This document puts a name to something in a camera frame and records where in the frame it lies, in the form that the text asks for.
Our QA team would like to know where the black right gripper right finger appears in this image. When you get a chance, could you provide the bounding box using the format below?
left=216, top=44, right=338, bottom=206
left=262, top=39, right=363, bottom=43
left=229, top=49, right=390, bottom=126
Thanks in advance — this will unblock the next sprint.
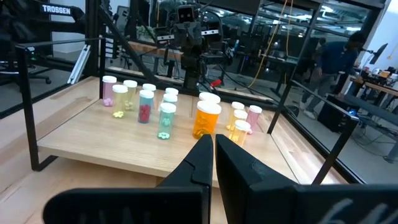
left=216, top=134, right=398, bottom=224

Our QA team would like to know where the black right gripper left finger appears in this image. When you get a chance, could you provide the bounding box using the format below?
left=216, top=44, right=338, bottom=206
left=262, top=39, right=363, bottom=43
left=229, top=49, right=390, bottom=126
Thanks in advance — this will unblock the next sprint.
left=42, top=134, right=215, bottom=224

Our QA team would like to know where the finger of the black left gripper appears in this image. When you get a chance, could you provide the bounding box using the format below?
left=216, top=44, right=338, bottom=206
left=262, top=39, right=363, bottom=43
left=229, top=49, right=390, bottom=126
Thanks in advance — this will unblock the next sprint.
left=174, top=21, right=188, bottom=47
left=188, top=21, right=203, bottom=47

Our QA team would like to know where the small blue pill bottle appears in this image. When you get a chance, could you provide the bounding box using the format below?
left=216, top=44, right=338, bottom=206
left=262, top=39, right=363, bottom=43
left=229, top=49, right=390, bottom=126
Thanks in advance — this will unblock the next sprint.
left=137, top=89, right=155, bottom=124
left=142, top=83, right=157, bottom=110

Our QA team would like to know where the small pale green pill bottle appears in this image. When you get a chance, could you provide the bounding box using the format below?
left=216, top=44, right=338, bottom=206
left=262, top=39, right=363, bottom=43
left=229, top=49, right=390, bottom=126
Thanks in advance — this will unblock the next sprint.
left=162, top=93, right=178, bottom=113
left=123, top=79, right=138, bottom=112

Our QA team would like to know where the large amber pill bottle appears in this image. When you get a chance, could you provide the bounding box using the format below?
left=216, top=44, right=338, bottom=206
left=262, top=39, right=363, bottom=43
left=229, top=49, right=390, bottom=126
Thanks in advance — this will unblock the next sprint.
left=192, top=100, right=223, bottom=140

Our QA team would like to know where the small pink pill bottle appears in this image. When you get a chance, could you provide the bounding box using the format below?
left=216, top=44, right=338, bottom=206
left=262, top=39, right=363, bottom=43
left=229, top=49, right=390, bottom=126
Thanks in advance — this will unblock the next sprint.
left=246, top=105, right=263, bottom=135

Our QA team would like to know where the clear acrylic tray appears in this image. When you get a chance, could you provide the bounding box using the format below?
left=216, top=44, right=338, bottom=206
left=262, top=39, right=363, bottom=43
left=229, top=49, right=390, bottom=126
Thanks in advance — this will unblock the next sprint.
left=14, top=37, right=360, bottom=187

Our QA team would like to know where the small pale yellow pill bottle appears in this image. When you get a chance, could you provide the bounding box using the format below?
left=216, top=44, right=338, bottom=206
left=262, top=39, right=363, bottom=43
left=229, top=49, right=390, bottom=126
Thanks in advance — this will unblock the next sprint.
left=111, top=84, right=129, bottom=119

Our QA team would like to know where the wooden background table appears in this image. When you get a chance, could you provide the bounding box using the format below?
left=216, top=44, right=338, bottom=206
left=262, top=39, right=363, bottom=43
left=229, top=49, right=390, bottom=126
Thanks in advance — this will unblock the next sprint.
left=127, top=40, right=184, bottom=63

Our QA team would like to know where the black computer tower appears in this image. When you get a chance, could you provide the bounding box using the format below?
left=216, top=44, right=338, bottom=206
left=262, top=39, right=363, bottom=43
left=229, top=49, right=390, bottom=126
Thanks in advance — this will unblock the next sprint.
left=317, top=95, right=358, bottom=133

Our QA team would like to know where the person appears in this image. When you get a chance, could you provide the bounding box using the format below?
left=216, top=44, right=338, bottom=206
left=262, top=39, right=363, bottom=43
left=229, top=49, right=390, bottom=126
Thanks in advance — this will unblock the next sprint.
left=300, top=30, right=368, bottom=121

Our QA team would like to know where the black panel with Trossen logo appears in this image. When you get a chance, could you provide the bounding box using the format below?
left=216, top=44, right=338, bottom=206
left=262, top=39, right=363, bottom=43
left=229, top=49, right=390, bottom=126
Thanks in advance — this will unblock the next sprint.
left=39, top=2, right=85, bottom=19

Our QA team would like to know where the black office chair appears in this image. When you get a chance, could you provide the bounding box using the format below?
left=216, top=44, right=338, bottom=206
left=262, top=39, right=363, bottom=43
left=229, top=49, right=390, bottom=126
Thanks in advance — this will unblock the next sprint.
left=0, top=58, right=52, bottom=85

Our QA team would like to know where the wooden desk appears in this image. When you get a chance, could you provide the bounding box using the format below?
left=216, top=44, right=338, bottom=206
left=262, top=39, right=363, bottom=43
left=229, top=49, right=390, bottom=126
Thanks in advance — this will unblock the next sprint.
left=351, top=67, right=398, bottom=97

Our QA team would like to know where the black monitor on stand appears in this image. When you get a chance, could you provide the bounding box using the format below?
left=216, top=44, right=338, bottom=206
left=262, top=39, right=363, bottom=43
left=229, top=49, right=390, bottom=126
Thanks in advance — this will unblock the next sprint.
left=368, top=42, right=389, bottom=65

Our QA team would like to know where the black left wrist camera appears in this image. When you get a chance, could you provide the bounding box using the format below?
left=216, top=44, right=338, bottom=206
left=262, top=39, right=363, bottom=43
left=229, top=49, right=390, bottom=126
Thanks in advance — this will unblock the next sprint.
left=177, top=4, right=200, bottom=24

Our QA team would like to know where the yellow hanging cable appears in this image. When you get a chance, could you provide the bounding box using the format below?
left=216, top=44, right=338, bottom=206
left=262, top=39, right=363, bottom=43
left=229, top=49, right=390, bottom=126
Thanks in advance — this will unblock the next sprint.
left=247, top=0, right=295, bottom=90

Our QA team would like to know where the white metal rail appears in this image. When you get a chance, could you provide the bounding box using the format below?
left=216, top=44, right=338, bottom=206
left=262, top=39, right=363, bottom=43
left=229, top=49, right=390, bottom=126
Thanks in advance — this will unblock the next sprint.
left=67, top=44, right=91, bottom=85

